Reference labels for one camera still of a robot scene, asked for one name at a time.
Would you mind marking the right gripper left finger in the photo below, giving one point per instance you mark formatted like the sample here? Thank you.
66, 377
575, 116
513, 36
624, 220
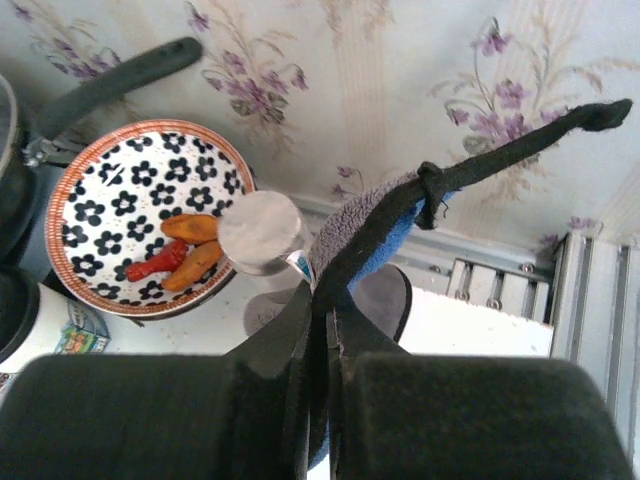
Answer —
242, 415

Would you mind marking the fried food pieces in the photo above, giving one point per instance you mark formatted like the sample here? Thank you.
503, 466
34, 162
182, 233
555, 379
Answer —
194, 250

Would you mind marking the grey blue cloth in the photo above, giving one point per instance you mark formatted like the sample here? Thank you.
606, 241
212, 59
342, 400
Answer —
368, 230

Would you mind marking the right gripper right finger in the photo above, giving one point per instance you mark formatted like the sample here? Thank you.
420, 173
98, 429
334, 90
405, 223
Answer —
458, 415

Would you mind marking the flower patterned plate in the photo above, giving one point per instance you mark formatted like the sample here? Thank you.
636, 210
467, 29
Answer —
106, 212

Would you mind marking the coffee cup black lid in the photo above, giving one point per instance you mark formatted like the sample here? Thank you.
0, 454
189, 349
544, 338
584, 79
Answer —
38, 321

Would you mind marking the black frying pan with lid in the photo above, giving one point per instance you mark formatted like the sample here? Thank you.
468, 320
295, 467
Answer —
25, 146

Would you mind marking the water bottle silver cap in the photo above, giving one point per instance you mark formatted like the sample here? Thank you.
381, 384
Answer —
263, 233

